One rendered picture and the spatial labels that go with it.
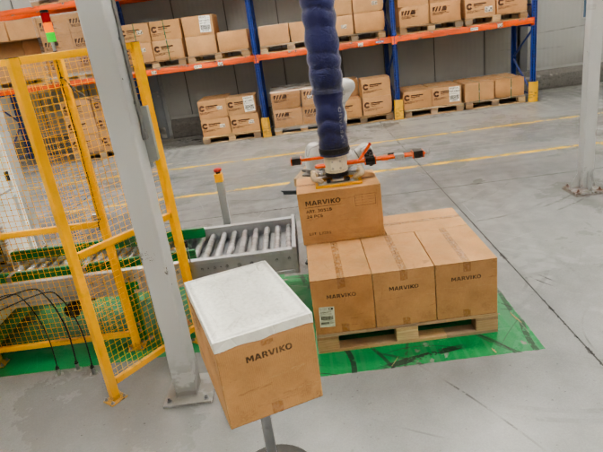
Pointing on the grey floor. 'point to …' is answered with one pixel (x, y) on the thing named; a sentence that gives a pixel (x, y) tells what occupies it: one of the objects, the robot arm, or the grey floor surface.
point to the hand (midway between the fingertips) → (371, 159)
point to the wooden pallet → (408, 334)
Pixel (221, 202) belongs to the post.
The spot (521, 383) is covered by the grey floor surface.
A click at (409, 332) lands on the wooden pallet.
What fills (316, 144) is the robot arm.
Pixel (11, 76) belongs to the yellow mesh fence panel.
